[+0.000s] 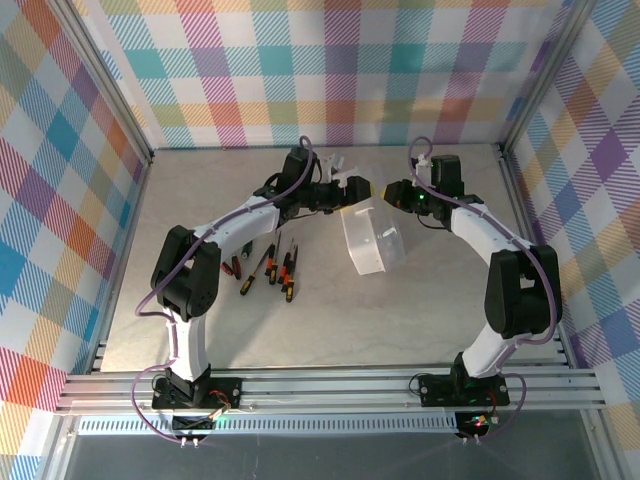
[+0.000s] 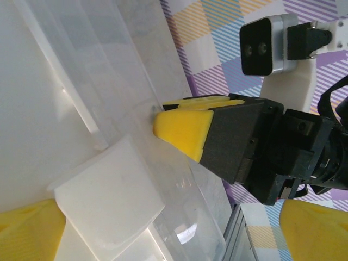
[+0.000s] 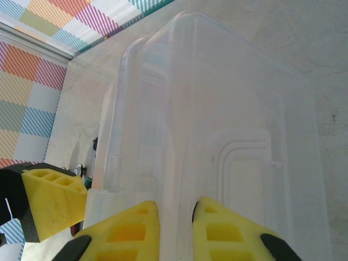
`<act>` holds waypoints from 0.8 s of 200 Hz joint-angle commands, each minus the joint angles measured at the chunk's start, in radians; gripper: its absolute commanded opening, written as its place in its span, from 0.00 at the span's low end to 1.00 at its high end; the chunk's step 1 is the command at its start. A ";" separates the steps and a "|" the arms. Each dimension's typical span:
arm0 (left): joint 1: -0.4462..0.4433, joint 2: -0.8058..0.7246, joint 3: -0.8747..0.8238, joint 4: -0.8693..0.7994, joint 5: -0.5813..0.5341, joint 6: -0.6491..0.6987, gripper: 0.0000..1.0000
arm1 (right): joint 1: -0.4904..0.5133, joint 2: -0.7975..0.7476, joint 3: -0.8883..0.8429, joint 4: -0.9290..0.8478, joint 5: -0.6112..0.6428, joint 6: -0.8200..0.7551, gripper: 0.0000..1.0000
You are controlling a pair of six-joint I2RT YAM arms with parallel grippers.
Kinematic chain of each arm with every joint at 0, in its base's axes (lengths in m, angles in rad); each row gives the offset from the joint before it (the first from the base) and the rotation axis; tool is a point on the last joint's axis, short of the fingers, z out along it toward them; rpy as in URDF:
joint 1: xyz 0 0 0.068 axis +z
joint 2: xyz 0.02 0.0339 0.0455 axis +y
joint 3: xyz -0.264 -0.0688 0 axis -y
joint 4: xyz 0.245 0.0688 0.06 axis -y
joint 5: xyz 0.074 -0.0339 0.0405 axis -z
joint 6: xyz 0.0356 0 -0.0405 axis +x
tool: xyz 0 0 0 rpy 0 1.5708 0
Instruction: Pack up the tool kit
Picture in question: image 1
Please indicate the aluminium side rail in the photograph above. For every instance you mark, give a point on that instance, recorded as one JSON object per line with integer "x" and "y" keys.
{"x": 131, "y": 225}

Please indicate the aluminium mounting rail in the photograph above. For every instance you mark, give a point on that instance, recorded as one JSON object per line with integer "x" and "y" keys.
{"x": 320, "y": 395}

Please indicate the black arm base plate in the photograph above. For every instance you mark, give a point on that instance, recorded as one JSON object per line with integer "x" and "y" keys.
{"x": 435, "y": 390}
{"x": 230, "y": 387}

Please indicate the aluminium frame leg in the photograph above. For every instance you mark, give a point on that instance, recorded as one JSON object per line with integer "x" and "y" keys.
{"x": 57, "y": 450}
{"x": 600, "y": 445}

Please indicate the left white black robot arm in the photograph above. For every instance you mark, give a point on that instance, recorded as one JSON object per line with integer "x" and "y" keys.
{"x": 187, "y": 345}

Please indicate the aluminium frame post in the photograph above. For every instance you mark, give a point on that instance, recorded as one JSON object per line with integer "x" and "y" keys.
{"x": 100, "y": 85}
{"x": 545, "y": 75}

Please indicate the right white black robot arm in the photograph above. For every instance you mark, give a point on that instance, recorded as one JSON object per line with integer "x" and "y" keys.
{"x": 480, "y": 350}

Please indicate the clear plastic tool box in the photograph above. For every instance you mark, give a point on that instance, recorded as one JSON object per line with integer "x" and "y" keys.
{"x": 370, "y": 240}

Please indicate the black connector box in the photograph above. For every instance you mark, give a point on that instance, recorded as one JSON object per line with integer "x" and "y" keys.
{"x": 192, "y": 425}
{"x": 475, "y": 422}

